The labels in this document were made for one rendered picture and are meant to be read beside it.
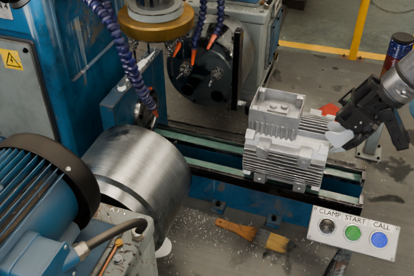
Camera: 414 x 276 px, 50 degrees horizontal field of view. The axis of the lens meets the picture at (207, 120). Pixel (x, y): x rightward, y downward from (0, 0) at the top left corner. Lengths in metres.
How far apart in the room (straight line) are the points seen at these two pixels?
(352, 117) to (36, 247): 0.66
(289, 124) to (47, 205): 0.61
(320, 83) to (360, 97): 0.85
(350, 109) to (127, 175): 0.47
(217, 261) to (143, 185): 0.38
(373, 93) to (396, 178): 0.57
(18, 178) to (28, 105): 0.57
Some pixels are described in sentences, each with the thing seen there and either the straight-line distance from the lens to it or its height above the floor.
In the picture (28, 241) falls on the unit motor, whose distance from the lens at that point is 0.63.
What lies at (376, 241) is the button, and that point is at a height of 1.07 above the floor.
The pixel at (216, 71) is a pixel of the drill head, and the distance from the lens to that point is 1.34.
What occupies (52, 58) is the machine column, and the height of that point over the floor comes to 1.27.
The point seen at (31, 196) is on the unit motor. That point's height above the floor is 1.33.
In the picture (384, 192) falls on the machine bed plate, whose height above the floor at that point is 0.80.
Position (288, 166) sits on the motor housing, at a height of 1.03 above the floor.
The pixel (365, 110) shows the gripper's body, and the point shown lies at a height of 1.22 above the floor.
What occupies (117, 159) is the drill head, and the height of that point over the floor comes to 1.16.
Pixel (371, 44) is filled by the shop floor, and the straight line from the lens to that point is 3.94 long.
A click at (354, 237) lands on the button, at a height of 1.07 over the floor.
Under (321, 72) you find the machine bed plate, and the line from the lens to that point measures 1.90.
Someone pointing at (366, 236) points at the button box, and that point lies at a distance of 0.96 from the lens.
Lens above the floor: 1.79
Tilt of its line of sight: 39 degrees down
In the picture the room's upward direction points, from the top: straight up
